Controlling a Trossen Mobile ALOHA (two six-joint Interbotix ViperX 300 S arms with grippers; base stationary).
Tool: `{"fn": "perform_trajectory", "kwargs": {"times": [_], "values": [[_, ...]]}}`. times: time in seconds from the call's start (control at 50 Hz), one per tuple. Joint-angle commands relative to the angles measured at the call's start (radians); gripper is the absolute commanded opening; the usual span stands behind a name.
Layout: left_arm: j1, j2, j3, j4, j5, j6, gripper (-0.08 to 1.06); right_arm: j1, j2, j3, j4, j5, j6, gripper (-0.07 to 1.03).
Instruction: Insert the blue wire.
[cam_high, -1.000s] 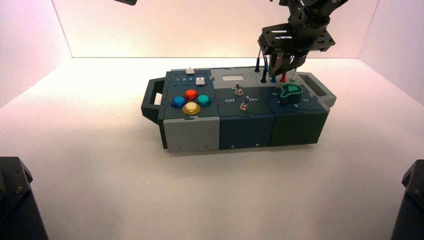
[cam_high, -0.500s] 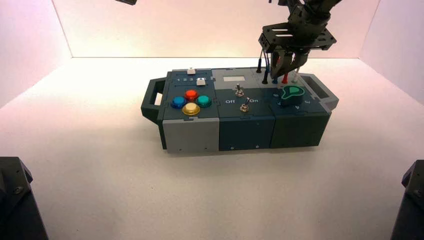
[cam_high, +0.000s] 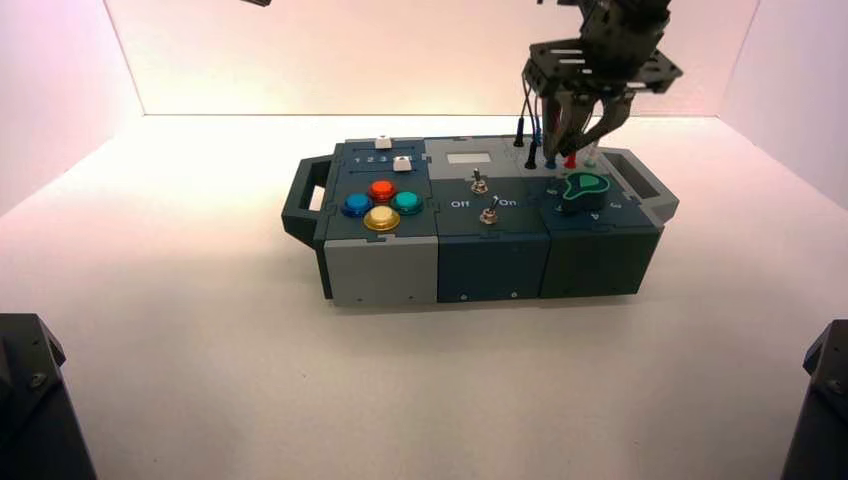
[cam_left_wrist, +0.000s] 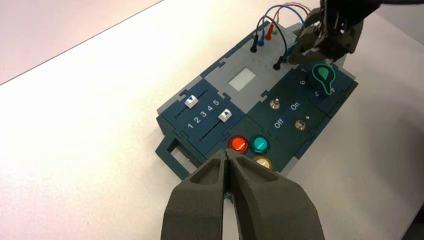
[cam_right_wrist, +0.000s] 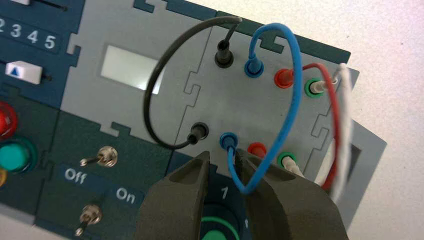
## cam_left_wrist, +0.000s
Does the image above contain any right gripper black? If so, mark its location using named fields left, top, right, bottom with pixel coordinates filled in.
left=287, top=6, right=364, bottom=65

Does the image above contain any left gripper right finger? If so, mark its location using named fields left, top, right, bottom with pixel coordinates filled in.
left=226, top=148, right=327, bottom=240

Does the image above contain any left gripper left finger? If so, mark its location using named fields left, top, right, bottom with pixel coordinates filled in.
left=160, top=149, right=229, bottom=240

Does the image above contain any blue banana plug wire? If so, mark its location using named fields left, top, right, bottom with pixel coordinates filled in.
left=256, top=4, right=306, bottom=48

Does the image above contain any rotary knob green pointer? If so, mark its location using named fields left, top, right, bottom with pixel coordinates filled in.
left=307, top=62, right=337, bottom=97

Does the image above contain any yellow push button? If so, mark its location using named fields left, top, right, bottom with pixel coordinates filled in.
left=252, top=155, right=275, bottom=172

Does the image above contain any green push button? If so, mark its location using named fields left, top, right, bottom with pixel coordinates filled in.
left=250, top=134, right=271, bottom=156

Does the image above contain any red push button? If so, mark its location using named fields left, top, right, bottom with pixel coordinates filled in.
left=228, top=135, right=250, bottom=155

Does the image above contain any white display window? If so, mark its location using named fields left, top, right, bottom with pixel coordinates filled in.
left=228, top=67, right=257, bottom=92

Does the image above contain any blue and grey task board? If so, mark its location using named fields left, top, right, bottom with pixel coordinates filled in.
left=154, top=19, right=360, bottom=182

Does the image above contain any white slider knob up triangle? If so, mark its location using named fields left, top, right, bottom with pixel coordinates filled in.
left=218, top=108, right=233, bottom=124

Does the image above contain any white slider knob down triangle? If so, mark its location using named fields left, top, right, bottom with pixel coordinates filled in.
left=184, top=95, right=199, bottom=109

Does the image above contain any white banana plug wire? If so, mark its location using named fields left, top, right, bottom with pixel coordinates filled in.
left=271, top=3, right=313, bottom=36

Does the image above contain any red banana plug wire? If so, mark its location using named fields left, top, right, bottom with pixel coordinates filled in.
left=264, top=2, right=313, bottom=42

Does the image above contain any black banana plug wire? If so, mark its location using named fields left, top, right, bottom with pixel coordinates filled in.
left=250, top=14, right=289, bottom=72

